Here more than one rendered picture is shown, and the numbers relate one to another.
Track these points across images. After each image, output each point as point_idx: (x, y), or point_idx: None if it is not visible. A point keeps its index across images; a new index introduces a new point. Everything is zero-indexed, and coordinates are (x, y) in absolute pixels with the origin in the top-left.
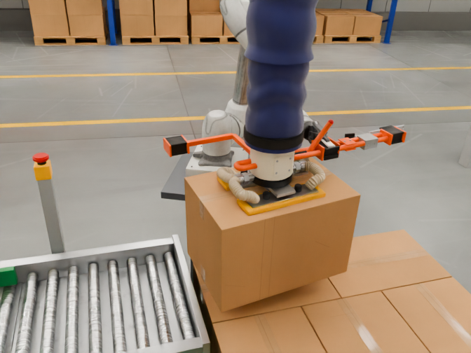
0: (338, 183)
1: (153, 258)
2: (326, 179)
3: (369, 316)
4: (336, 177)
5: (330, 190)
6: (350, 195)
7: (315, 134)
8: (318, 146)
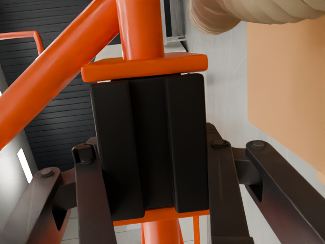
0: (285, 116)
1: None
2: (316, 99)
3: None
4: (311, 158)
5: (273, 49)
6: (249, 87)
7: (89, 242)
8: (109, 59)
